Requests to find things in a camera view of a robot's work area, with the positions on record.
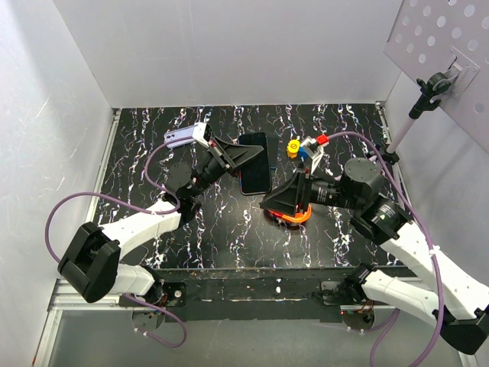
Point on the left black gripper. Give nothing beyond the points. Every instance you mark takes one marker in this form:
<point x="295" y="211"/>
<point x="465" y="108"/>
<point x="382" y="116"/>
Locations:
<point x="234" y="154"/>

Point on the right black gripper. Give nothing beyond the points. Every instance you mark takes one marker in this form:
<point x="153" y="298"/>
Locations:
<point x="297" y="187"/>

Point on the lilac phone case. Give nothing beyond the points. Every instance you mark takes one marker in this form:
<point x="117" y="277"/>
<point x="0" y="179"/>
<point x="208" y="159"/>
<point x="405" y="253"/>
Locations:
<point x="179" y="137"/>

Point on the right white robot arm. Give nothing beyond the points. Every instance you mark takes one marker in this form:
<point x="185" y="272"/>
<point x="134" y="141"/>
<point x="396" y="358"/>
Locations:
<point x="453" y="301"/>

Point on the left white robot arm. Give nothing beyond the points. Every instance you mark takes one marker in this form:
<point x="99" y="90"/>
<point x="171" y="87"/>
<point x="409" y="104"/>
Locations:
<point x="93" y="262"/>

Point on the red orange oval tray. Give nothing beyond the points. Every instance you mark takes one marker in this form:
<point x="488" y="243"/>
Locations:
<point x="294" y="221"/>

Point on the blue cube toy block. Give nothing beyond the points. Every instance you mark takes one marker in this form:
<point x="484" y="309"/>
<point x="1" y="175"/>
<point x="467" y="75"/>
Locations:
<point x="303" y="154"/>

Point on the yellow round toy block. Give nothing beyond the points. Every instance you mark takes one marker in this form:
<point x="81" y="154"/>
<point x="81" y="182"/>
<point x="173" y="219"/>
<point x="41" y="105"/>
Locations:
<point x="293" y="148"/>

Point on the perforated lilac panel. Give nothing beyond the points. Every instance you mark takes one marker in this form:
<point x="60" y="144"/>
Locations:
<point x="449" y="37"/>

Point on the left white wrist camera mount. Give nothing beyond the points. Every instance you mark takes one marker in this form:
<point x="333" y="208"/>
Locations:
<point x="202" y="133"/>

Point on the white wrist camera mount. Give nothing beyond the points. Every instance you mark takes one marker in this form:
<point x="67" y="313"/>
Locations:
<point x="314" y="149"/>
<point x="202" y="133"/>

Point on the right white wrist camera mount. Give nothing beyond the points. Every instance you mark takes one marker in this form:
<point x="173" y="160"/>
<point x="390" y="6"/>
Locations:
<point x="314" y="149"/>

